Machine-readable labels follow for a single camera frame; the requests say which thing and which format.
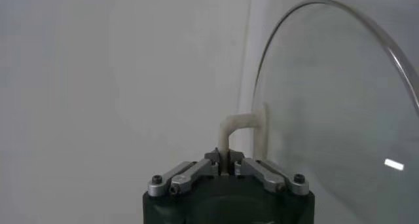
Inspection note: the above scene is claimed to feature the glass lid with cream handle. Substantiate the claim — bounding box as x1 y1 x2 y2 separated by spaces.
217 0 419 224

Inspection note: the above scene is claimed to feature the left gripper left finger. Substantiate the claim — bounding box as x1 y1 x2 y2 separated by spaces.
147 147 221 198

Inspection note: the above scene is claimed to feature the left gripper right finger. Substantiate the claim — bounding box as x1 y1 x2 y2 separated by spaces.
228 149 310 197

